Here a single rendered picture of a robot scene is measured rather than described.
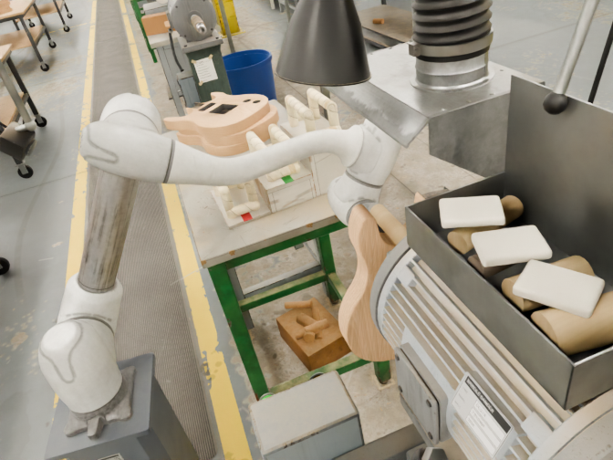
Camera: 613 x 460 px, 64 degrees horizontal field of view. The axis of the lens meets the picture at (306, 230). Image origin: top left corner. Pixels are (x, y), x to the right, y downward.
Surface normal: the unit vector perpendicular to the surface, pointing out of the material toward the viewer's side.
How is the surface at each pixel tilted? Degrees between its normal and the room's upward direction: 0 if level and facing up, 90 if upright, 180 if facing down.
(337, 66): 73
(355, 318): 93
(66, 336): 6
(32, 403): 0
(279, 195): 90
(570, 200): 90
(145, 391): 0
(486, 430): 62
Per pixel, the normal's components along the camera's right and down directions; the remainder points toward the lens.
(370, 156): 0.13, 0.46
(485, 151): 0.33, 0.50
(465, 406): -0.90, -0.09
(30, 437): -0.17, -0.80
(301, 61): -0.49, 0.18
